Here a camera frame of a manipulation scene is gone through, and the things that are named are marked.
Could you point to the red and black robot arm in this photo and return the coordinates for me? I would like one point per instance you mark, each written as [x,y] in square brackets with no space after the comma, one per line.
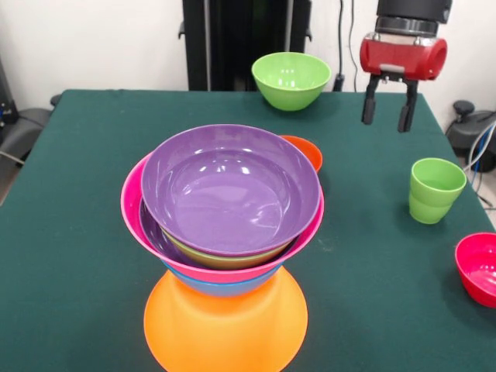
[410,15]

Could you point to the green plastic bowl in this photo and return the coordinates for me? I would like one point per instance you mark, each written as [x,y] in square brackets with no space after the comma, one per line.
[290,89]
[224,261]

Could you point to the small red-pink plastic bowl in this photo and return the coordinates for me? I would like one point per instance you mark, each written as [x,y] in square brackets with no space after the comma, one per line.
[480,271]

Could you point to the green plastic cup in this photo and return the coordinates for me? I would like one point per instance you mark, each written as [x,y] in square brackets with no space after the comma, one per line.
[436,197]

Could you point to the dark green tablecloth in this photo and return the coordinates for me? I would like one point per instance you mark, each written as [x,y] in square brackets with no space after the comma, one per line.
[58,232]

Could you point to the large pink plastic bowl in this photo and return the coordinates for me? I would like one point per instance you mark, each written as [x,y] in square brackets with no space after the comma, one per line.
[133,217]

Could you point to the purple plastic bowl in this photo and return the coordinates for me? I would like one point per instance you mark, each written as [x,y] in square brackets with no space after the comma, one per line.
[153,236]
[232,193]

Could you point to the black pedestal column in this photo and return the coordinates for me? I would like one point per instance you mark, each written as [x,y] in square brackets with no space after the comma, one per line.
[248,38]

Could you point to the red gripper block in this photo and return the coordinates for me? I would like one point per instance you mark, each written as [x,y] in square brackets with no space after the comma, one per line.
[403,56]

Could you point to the blue plastic bowl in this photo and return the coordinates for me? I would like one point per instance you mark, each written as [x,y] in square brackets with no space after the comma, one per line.
[228,290]

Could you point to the small orange-red plastic bowl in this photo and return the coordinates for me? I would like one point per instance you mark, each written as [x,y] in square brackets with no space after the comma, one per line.
[310,153]

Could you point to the large orange plastic bowl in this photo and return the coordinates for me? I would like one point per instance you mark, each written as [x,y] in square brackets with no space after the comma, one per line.
[224,337]

